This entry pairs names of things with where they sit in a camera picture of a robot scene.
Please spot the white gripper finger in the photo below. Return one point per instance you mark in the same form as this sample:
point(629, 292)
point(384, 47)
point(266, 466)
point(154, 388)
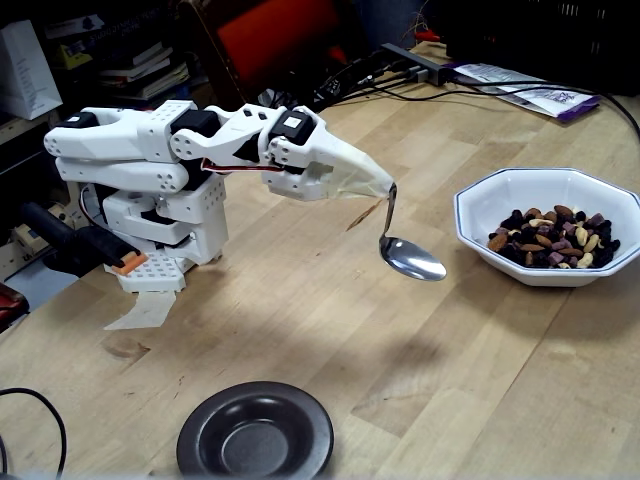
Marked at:
point(350, 165)
point(300, 185)

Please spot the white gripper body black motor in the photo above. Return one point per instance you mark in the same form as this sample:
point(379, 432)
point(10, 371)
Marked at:
point(320, 150)

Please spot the metal spoon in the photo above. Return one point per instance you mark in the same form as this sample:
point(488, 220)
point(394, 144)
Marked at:
point(410, 260)

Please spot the white octagonal bowl blue rim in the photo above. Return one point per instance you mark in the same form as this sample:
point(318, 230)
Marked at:
point(500, 200)

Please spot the trail mix nuts and raisins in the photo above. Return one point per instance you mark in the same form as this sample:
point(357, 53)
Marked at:
point(550, 240)

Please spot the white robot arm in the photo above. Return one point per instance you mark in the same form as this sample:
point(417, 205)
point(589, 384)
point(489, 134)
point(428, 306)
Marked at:
point(125, 135)

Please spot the dark brown plate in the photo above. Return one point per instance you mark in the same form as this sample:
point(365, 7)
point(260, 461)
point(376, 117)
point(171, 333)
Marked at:
point(255, 440)

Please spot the beige masking tape wrap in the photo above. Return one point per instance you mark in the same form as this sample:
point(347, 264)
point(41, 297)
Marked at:
point(370, 182)

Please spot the red chair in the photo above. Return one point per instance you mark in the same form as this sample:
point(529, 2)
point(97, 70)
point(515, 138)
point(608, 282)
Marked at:
point(280, 35)

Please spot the grey usb hub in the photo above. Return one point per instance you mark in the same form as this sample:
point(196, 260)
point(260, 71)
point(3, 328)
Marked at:
point(435, 72)

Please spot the red alligator clip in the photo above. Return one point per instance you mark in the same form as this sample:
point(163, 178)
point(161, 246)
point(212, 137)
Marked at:
point(429, 34)

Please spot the stack of books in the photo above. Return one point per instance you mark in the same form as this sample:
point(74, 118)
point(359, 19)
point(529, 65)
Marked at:
point(145, 70)

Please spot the beige tape piece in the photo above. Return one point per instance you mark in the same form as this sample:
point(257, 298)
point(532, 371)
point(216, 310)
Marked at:
point(145, 312)

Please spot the paper leaflet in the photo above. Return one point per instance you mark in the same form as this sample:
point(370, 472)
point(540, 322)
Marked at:
point(560, 102)

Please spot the yellow black box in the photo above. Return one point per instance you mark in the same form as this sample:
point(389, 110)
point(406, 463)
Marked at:
point(75, 54)

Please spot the black clamp orange pad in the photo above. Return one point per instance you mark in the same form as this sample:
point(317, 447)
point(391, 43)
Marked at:
point(75, 240)

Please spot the black plastic crate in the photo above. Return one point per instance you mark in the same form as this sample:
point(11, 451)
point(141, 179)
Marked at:
point(550, 40)

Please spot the white paper bag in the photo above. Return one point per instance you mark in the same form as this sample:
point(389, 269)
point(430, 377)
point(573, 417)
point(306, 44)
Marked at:
point(25, 75)

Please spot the small printed carton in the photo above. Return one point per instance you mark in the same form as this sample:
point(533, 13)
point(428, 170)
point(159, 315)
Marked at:
point(20, 255)

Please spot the light wooden shelf frame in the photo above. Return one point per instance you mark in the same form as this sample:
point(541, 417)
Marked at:
point(62, 150)

